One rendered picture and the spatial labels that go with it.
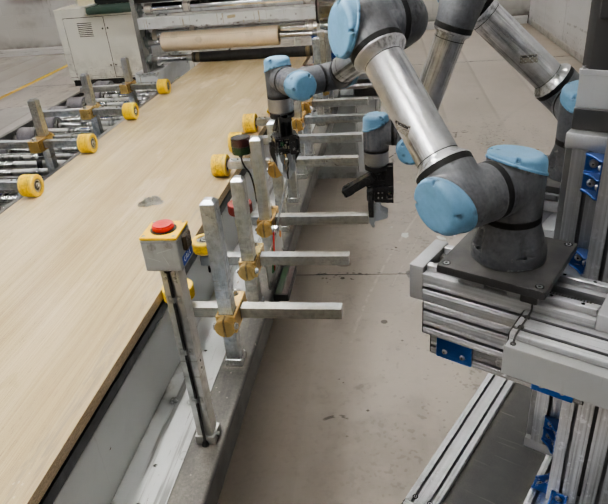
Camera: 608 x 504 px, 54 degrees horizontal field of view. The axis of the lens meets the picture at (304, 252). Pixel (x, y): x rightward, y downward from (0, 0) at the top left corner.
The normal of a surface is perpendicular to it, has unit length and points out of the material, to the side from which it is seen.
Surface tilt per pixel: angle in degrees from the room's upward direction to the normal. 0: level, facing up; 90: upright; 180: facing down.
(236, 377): 0
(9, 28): 90
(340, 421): 0
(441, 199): 95
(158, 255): 90
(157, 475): 0
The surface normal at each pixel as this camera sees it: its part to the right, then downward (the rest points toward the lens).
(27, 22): -0.11, 0.49
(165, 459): -0.08, -0.87
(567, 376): -0.59, 0.44
